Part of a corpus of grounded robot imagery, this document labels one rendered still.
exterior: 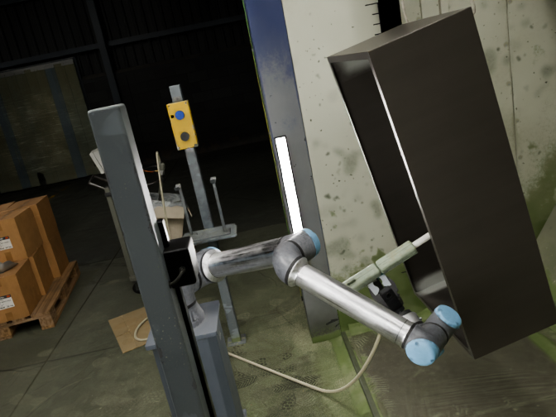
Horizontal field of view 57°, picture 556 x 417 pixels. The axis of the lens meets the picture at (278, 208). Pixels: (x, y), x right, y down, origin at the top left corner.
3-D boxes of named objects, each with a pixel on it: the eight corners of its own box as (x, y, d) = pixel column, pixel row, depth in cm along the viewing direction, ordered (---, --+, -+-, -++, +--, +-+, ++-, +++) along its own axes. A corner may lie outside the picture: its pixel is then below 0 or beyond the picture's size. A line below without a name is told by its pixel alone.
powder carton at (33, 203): (28, 236, 497) (16, 201, 487) (58, 229, 500) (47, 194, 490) (16, 248, 461) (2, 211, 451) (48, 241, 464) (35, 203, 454)
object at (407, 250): (359, 314, 203) (343, 292, 185) (353, 304, 206) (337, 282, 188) (462, 247, 201) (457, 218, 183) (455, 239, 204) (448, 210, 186)
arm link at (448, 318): (456, 333, 158) (436, 356, 165) (467, 315, 166) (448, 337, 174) (431, 313, 161) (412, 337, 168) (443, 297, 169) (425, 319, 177)
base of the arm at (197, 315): (160, 337, 217) (154, 316, 215) (165, 316, 236) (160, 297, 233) (203, 328, 218) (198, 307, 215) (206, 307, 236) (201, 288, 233)
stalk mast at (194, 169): (241, 337, 332) (180, 83, 288) (241, 342, 327) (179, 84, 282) (232, 338, 332) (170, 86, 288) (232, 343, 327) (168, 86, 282)
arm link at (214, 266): (173, 262, 233) (293, 234, 183) (199, 247, 246) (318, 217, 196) (186, 292, 235) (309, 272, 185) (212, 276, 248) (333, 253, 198)
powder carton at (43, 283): (21, 287, 468) (8, 251, 458) (54, 279, 473) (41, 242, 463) (11, 304, 432) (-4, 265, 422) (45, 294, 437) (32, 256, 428)
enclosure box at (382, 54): (479, 264, 248) (402, 24, 215) (559, 322, 191) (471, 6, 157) (414, 293, 248) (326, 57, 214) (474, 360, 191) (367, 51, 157)
